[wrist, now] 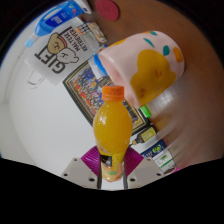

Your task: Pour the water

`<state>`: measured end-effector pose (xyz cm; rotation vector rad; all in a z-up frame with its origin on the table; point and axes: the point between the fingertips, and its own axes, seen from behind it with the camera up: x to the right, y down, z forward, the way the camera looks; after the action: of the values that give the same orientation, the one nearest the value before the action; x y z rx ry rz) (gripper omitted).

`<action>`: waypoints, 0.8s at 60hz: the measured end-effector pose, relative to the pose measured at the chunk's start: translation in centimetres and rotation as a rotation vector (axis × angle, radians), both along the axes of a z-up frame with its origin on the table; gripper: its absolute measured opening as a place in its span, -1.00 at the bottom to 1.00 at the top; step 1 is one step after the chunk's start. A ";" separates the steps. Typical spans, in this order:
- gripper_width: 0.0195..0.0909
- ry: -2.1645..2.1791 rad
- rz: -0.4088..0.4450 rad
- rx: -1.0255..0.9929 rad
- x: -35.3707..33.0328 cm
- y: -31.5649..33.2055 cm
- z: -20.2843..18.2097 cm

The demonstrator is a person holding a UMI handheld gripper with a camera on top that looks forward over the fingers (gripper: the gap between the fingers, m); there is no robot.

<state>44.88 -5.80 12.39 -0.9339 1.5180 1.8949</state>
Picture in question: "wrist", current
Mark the flat round red coaster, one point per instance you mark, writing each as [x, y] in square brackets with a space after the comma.
[107, 9]

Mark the blue tissue pack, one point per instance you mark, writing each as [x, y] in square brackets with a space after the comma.
[98, 65]

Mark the orange juice bottle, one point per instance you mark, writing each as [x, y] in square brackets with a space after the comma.
[112, 126]

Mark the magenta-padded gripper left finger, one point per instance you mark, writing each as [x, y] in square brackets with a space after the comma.
[79, 171]

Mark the white paper gift bag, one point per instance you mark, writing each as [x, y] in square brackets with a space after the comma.
[56, 53]

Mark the blue detergent bottle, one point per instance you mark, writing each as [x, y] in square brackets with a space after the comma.
[56, 18]

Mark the dark blue pump bottle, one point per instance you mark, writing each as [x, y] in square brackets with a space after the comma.
[154, 147]

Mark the small beige packet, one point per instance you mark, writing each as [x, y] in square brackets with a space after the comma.
[99, 33]

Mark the green soap bar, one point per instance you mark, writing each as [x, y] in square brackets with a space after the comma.
[145, 111]

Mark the pink mug with orange print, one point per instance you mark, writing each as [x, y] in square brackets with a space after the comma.
[150, 70]

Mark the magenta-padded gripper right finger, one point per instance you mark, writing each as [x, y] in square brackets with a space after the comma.
[146, 171]

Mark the framed group photo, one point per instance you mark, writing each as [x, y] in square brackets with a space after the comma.
[83, 90]

